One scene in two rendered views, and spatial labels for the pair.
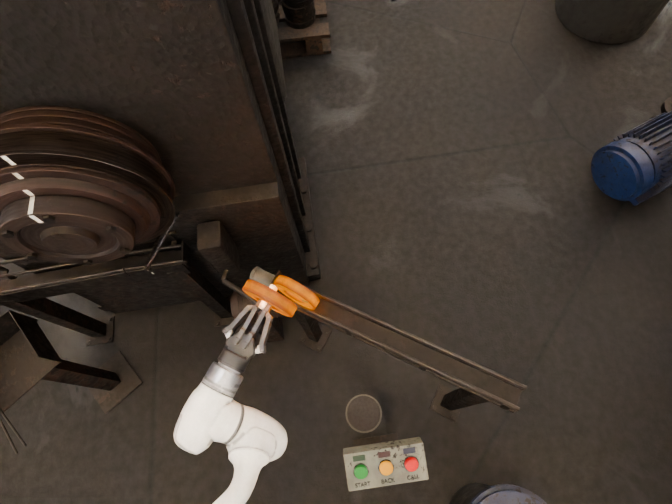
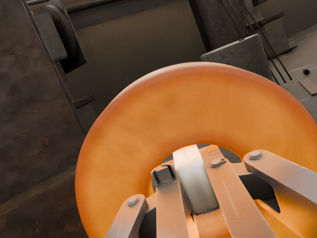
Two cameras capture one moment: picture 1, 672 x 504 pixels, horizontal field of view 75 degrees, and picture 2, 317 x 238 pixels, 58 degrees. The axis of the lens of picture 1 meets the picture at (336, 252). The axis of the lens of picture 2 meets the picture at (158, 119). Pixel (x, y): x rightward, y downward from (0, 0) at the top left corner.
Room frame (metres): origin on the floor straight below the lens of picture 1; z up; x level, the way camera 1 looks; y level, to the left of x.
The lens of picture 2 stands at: (0.21, 0.29, 0.99)
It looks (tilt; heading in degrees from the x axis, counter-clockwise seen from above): 11 degrees down; 331
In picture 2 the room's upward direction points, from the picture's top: 22 degrees counter-clockwise
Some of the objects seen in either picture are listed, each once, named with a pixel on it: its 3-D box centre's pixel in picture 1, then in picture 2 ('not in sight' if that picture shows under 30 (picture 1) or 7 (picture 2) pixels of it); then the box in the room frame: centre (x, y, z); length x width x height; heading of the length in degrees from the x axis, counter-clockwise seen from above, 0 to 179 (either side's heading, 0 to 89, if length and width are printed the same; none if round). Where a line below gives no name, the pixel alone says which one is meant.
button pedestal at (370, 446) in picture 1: (381, 461); not in sight; (-0.10, -0.06, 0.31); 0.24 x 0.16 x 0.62; 91
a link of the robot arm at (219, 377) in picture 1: (223, 377); not in sight; (0.17, 0.32, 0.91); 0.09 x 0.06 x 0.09; 56
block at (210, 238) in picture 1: (219, 248); not in sight; (0.64, 0.39, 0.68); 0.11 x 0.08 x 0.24; 1
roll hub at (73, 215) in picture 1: (71, 234); not in sight; (0.53, 0.63, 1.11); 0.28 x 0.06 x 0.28; 91
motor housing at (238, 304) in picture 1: (272, 315); not in sight; (0.49, 0.30, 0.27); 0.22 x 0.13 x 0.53; 91
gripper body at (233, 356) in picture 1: (238, 351); not in sight; (0.23, 0.28, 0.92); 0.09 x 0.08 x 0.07; 146
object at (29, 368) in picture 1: (59, 375); not in sight; (0.35, 1.12, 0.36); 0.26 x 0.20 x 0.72; 126
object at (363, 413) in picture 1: (363, 415); not in sight; (0.06, -0.02, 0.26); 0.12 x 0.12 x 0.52
